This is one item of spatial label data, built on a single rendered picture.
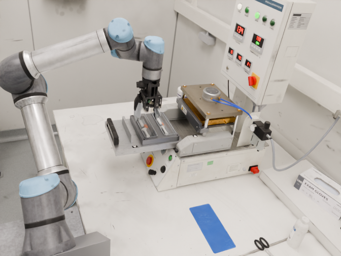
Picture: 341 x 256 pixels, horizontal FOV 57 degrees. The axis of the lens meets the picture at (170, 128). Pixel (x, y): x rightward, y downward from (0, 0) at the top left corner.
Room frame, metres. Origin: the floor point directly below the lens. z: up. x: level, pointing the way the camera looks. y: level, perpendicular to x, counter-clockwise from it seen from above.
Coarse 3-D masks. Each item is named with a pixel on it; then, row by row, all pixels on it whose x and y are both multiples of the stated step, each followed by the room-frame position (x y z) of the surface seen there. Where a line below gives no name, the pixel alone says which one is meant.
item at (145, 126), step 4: (144, 116) 1.21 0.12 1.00; (140, 120) 1.17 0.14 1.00; (144, 120) 1.18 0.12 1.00; (148, 120) 1.18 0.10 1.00; (140, 124) 1.14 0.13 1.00; (144, 124) 1.14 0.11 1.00; (148, 124) 1.15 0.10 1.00; (144, 128) 1.12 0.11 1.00; (148, 128) 1.12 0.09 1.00; (152, 128) 1.12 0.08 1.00; (144, 132) 1.09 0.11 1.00; (148, 132) 1.09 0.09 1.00; (152, 132) 1.09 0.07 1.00; (148, 136) 1.06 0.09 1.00; (152, 136) 1.07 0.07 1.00
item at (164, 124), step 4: (152, 112) 1.25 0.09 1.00; (160, 112) 1.27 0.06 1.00; (160, 116) 1.23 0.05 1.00; (164, 116) 1.23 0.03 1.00; (156, 120) 1.19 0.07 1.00; (160, 120) 1.19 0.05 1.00; (164, 120) 1.20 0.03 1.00; (160, 124) 1.16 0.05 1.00; (164, 124) 1.17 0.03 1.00; (168, 124) 1.17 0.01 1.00; (164, 128) 1.14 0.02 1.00; (168, 128) 1.14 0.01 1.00; (172, 128) 1.15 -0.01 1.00; (164, 132) 1.11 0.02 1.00; (168, 132) 1.11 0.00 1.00; (172, 132) 1.12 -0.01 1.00
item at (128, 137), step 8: (112, 120) 1.19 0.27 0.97; (120, 120) 1.20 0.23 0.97; (128, 120) 1.21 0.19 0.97; (120, 128) 1.14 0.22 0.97; (128, 128) 1.09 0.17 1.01; (120, 136) 1.08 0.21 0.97; (128, 136) 1.08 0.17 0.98; (136, 136) 1.10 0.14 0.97; (112, 144) 1.04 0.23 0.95; (120, 144) 1.02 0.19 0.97; (128, 144) 1.03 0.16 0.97; (136, 144) 1.04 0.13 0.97; (152, 144) 1.06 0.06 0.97; (160, 144) 1.06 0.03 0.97; (168, 144) 1.08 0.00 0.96; (176, 144) 1.09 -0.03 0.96; (120, 152) 0.99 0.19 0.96; (128, 152) 1.00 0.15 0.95; (136, 152) 1.02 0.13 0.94
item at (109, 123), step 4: (108, 120) 1.13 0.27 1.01; (108, 124) 1.11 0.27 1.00; (112, 124) 1.10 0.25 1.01; (112, 128) 1.07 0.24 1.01; (112, 132) 1.05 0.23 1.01; (116, 132) 1.05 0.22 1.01; (112, 136) 1.04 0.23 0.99; (116, 136) 1.02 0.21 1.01; (116, 140) 1.02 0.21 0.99; (116, 144) 1.02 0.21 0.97
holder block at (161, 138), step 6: (150, 114) 1.25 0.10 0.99; (132, 120) 1.18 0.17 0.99; (150, 120) 1.20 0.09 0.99; (168, 120) 1.22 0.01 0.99; (138, 126) 1.13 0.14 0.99; (156, 126) 1.15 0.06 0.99; (138, 132) 1.10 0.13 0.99; (156, 132) 1.11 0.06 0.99; (144, 138) 1.06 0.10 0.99; (156, 138) 1.07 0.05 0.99; (162, 138) 1.08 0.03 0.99; (168, 138) 1.09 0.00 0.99; (174, 138) 1.10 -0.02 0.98; (144, 144) 1.04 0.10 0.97
